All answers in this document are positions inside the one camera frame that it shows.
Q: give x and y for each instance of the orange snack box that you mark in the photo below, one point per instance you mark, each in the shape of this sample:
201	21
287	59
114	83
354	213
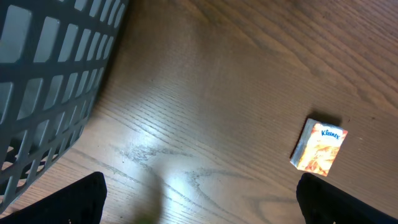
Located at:
317	147

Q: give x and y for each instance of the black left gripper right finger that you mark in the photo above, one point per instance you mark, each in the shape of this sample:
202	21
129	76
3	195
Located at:
321	202

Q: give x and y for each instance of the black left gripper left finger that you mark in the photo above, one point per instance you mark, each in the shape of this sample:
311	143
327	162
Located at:
81	202

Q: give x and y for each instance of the dark grey plastic basket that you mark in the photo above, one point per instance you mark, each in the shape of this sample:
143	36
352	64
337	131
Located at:
54	55

